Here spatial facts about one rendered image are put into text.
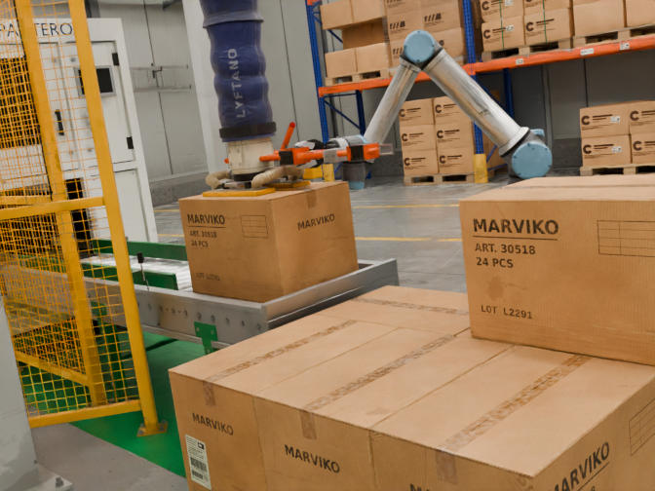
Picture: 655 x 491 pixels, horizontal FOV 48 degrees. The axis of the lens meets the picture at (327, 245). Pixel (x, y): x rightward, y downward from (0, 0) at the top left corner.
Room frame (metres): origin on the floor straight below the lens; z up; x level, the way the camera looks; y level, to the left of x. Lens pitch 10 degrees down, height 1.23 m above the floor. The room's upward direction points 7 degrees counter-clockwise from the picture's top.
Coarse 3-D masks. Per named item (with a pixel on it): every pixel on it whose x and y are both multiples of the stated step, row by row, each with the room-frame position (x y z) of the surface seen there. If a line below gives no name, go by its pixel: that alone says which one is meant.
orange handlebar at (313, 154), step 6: (276, 150) 3.25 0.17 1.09; (312, 150) 2.73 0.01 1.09; (318, 150) 2.71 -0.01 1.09; (342, 150) 2.59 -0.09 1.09; (372, 150) 2.50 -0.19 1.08; (378, 150) 2.51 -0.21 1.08; (264, 156) 2.88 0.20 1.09; (270, 156) 2.86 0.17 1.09; (276, 156) 2.83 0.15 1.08; (300, 156) 2.73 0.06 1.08; (306, 156) 2.71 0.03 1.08; (312, 156) 2.69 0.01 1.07; (318, 156) 2.67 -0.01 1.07; (342, 156) 2.59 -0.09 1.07; (228, 162) 3.04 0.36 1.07
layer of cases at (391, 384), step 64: (320, 320) 2.41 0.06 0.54; (384, 320) 2.31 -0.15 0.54; (448, 320) 2.22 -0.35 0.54; (192, 384) 2.00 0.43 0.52; (256, 384) 1.87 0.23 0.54; (320, 384) 1.81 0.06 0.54; (384, 384) 1.76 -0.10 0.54; (448, 384) 1.70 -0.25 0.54; (512, 384) 1.65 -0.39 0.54; (576, 384) 1.60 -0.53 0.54; (640, 384) 1.56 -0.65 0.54; (192, 448) 2.04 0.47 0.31; (256, 448) 1.81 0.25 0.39; (320, 448) 1.63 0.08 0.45; (384, 448) 1.48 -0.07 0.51; (448, 448) 1.37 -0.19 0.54; (512, 448) 1.34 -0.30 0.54; (576, 448) 1.34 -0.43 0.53; (640, 448) 1.53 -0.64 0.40
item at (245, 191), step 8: (248, 184) 2.85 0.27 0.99; (208, 192) 2.97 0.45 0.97; (216, 192) 2.93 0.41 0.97; (224, 192) 2.89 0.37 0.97; (232, 192) 2.86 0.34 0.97; (240, 192) 2.82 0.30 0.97; (248, 192) 2.79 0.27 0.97; (256, 192) 2.76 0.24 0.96; (264, 192) 2.79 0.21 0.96; (272, 192) 2.81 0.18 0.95
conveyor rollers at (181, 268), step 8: (96, 256) 4.40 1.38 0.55; (104, 256) 4.35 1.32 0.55; (136, 256) 4.19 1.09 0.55; (104, 264) 4.06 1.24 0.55; (112, 264) 4.07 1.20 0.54; (136, 264) 3.98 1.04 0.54; (144, 264) 3.91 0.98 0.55; (152, 264) 3.94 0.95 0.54; (160, 264) 3.87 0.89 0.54; (168, 264) 3.81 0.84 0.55; (176, 264) 3.83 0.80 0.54; (184, 264) 3.77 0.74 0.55; (176, 272) 3.62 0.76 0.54; (184, 272) 3.55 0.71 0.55; (184, 280) 3.35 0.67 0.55; (184, 288) 3.22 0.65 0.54; (192, 288) 3.15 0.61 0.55; (216, 296) 2.93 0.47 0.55
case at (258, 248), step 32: (288, 192) 2.76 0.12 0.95; (320, 192) 2.78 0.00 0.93; (192, 224) 3.00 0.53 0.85; (224, 224) 2.83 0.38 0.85; (256, 224) 2.69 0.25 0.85; (288, 224) 2.66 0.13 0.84; (320, 224) 2.77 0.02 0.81; (352, 224) 2.88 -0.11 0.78; (192, 256) 3.02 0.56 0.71; (224, 256) 2.86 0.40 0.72; (256, 256) 2.71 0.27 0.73; (288, 256) 2.65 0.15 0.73; (320, 256) 2.75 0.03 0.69; (352, 256) 2.87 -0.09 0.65; (224, 288) 2.88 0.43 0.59; (256, 288) 2.73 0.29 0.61; (288, 288) 2.63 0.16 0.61
